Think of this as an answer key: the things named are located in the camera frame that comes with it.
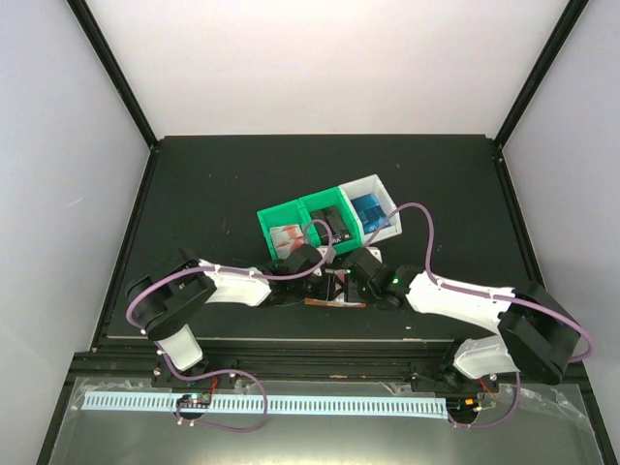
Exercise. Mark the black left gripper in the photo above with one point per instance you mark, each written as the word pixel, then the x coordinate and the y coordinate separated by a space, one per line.
pixel 325 290

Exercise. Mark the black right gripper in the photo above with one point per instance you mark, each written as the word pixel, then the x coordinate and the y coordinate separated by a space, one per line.
pixel 352 291

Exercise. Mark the brown leather card holder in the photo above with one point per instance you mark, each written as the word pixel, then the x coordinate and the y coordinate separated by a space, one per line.
pixel 334 288

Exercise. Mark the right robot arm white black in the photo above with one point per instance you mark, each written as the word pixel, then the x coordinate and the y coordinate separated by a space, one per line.
pixel 530 331

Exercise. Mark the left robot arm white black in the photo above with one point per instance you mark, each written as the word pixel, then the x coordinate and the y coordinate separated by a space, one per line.
pixel 161 305

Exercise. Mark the stack of white red cards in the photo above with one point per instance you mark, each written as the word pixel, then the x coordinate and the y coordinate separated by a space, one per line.
pixel 285 239

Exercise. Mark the stack of black cards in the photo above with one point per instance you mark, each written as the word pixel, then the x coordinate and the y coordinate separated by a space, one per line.
pixel 332 217

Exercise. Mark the green bin with red cards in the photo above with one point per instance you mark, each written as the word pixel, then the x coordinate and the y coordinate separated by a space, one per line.
pixel 287 213

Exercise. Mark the stack of blue cards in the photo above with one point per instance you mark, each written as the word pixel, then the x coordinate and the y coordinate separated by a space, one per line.
pixel 369 212

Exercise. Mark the white bin with blue cards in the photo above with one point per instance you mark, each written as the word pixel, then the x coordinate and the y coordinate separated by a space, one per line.
pixel 372 184

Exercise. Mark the green bin with black cards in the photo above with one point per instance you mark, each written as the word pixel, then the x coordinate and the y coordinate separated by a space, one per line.
pixel 335 196

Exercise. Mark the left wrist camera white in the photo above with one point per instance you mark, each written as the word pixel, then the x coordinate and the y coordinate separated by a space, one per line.
pixel 328 254

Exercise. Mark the black aluminium frame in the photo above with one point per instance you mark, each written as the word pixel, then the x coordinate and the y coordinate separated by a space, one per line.
pixel 391 258

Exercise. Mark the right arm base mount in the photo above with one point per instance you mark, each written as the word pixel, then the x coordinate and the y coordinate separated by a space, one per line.
pixel 430 375

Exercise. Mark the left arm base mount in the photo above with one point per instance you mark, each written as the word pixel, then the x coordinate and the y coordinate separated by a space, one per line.
pixel 163 378

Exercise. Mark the white slotted cable duct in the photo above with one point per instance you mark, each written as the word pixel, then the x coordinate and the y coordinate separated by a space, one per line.
pixel 246 404

